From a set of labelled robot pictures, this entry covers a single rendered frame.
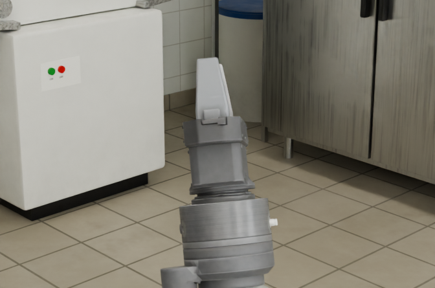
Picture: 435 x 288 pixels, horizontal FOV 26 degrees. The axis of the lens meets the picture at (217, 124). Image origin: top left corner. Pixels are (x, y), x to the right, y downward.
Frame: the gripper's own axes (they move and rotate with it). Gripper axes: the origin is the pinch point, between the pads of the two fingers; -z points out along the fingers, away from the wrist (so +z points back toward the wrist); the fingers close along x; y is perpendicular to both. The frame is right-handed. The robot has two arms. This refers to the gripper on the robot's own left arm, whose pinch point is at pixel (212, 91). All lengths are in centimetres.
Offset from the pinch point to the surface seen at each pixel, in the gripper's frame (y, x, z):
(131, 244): 67, -299, 23
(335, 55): -27, -347, -54
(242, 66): 22, -444, -69
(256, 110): 17, -455, -44
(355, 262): -24, -292, 38
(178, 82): 63, -476, -68
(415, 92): -59, -323, -31
